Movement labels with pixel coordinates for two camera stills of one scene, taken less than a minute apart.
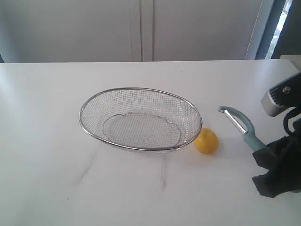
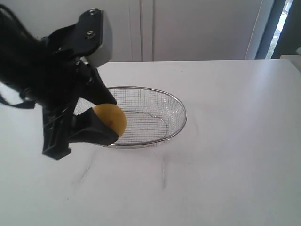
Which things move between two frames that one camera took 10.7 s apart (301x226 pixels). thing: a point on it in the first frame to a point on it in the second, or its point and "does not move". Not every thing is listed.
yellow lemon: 207,141 to 113,116
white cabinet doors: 40,31 does not move
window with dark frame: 282,34 does not move
